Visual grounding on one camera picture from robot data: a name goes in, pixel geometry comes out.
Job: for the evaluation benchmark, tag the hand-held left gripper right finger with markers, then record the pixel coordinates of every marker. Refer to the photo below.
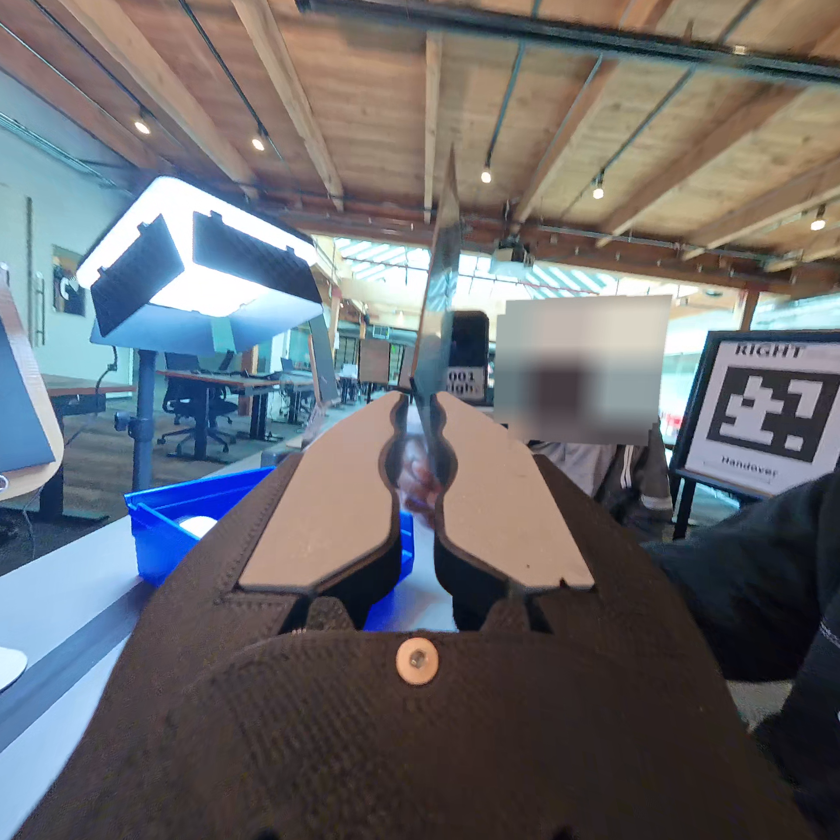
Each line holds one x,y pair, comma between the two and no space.
512,518

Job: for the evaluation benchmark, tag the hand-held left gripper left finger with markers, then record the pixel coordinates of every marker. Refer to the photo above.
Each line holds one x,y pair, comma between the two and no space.
321,518

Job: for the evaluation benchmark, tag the dark plate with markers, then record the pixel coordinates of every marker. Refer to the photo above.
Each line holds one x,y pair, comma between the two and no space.
439,295

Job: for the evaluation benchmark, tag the white bottle black cap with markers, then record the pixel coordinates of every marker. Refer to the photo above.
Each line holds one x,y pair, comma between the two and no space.
197,527

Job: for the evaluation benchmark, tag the blue plastic bin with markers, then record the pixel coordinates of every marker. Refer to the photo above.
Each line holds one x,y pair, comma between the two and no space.
157,538

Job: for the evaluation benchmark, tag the person's right forearm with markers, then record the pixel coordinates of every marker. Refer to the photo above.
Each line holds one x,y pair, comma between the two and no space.
741,577

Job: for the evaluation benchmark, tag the small grey box device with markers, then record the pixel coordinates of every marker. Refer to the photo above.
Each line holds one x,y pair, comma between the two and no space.
274,457

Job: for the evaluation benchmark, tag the ceiling projector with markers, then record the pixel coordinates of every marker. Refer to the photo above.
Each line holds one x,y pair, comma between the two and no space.
510,259

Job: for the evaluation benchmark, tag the white flip chart board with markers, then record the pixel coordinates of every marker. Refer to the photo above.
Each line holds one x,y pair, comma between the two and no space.
374,361

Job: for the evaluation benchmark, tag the person's upper body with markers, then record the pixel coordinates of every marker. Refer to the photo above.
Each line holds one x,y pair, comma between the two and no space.
604,472

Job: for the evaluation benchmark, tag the black panel on white stand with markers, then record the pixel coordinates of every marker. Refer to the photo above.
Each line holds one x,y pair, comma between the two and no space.
325,367
23,407

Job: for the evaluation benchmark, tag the wooden top desk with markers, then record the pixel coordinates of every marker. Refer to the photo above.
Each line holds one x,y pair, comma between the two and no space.
249,380
85,387

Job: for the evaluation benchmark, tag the black office chair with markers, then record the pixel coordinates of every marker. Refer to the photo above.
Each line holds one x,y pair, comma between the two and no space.
197,407

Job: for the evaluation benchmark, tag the studio softbox light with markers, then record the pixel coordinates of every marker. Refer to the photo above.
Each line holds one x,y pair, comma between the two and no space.
197,302

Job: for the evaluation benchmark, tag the black framed marker sign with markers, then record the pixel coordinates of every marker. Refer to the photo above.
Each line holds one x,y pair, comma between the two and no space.
768,413

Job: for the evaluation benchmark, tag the black-sleeved operator arm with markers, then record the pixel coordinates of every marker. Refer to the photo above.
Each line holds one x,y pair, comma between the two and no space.
807,754

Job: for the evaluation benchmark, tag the dark wall poster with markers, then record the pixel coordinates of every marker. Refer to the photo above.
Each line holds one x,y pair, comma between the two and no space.
69,282

